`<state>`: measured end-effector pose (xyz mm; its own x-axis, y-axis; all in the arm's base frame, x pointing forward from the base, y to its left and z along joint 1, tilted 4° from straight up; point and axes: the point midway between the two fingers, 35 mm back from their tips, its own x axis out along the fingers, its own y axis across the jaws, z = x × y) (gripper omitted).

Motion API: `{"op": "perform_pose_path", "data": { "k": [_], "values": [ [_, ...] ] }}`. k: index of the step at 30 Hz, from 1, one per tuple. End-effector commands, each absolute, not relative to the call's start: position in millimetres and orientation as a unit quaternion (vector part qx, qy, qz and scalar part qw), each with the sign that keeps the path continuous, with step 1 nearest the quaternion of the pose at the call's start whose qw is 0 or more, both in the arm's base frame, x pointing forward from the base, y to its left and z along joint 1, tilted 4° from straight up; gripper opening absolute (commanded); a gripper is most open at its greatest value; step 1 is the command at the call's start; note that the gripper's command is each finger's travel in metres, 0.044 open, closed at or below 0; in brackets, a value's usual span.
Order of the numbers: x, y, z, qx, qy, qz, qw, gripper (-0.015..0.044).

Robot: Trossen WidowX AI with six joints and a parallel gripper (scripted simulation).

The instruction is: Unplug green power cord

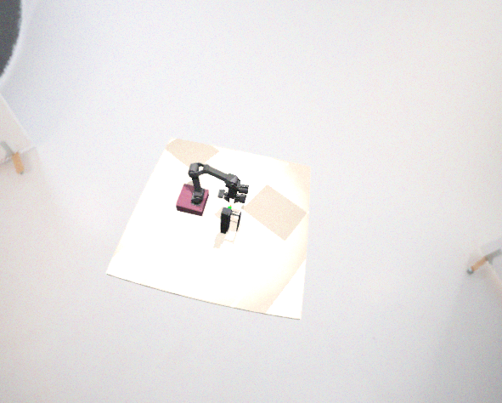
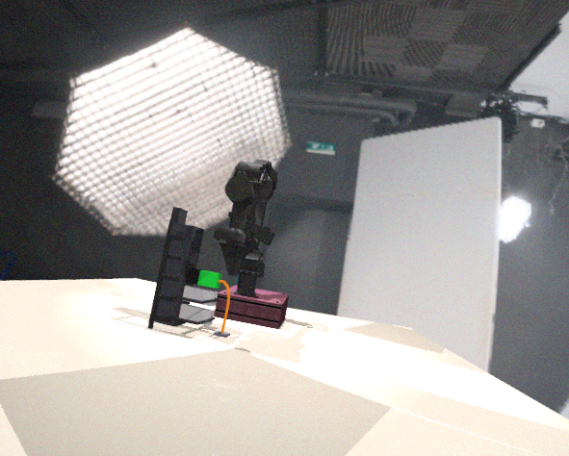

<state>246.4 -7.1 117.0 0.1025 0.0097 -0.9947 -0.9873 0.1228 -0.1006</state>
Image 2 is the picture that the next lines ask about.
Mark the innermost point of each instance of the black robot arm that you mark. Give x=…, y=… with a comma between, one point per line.
x=249, y=187

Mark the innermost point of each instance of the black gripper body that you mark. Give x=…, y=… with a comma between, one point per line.
x=235, y=233

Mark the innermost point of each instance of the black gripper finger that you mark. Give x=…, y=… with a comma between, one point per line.
x=241, y=260
x=231, y=253

